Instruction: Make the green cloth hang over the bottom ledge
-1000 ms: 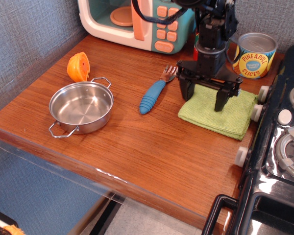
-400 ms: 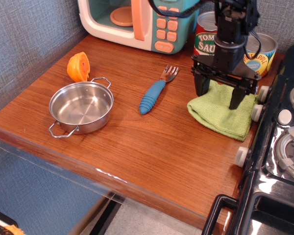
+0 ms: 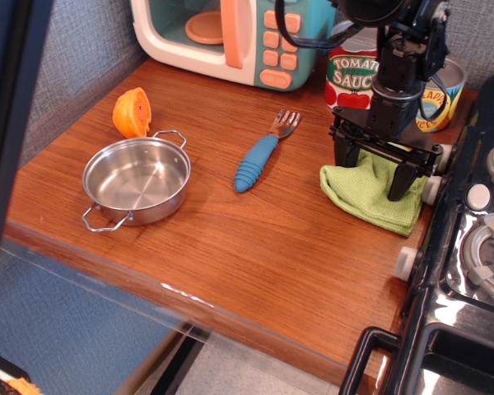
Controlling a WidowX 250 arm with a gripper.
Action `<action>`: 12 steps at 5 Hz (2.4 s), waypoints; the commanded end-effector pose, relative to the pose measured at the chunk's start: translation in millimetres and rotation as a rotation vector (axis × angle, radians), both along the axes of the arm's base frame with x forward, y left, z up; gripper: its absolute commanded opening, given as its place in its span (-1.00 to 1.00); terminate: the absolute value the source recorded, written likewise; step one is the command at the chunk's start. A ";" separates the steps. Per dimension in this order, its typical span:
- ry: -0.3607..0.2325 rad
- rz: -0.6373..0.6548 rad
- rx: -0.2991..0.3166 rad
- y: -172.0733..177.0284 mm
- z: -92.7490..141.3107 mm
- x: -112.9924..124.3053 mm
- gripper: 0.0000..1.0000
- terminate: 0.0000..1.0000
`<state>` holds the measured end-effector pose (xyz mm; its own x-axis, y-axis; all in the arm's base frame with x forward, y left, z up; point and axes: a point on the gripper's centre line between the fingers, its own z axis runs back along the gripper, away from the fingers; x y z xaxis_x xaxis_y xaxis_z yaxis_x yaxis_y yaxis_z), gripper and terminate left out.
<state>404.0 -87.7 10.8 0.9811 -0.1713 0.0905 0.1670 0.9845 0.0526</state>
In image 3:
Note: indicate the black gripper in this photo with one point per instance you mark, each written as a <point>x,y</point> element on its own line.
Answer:
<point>388,129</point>

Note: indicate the green cloth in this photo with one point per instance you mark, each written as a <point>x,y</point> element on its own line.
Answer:
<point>363,190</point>

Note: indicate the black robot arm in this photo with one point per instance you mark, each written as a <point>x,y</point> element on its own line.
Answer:
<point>411,50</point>

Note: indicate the stainless steel pot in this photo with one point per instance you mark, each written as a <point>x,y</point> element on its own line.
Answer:
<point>137,181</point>

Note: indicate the white stove knob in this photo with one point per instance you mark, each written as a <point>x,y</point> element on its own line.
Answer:
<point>443,159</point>
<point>431,189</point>
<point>405,261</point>

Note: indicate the tomato sauce can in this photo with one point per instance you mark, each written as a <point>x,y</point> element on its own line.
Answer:
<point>350,71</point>

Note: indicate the pineapple slices can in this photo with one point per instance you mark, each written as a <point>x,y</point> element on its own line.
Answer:
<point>439,106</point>

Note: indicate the teal toy microwave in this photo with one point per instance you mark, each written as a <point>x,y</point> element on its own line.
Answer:
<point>236,41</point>

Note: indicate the black toy stove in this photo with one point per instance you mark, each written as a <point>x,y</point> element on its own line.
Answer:
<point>446,342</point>

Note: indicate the orange half toy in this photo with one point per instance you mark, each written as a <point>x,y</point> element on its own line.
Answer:
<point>131,115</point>

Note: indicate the orange plush toy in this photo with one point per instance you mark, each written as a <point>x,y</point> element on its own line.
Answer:
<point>24,387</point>

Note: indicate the blue handled fork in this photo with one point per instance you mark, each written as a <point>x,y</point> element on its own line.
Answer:
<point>251,167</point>

